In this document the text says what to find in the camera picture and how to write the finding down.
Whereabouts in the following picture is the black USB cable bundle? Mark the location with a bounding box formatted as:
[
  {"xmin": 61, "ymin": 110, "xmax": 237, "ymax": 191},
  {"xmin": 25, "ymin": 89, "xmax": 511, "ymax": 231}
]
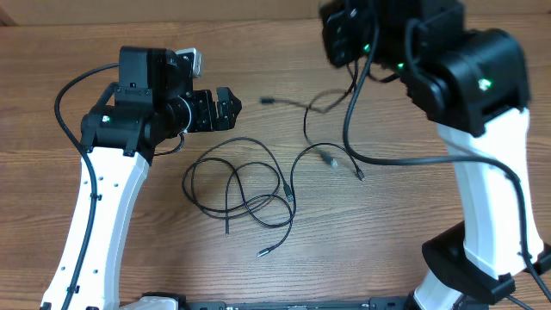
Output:
[{"xmin": 180, "ymin": 136, "xmax": 298, "ymax": 238}]

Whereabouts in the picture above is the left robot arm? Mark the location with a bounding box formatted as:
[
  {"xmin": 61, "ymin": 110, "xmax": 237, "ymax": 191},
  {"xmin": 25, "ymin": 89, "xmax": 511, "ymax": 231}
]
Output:
[{"xmin": 40, "ymin": 46, "xmax": 242, "ymax": 309}]

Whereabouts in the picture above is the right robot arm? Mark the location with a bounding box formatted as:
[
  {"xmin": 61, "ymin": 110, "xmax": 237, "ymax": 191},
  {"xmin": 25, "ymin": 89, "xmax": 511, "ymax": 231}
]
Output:
[{"xmin": 319, "ymin": 0, "xmax": 550, "ymax": 309}]

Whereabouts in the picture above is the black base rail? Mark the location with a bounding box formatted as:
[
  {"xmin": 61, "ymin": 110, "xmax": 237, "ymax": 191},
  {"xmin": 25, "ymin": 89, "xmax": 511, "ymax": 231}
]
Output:
[{"xmin": 120, "ymin": 291, "xmax": 490, "ymax": 310}]

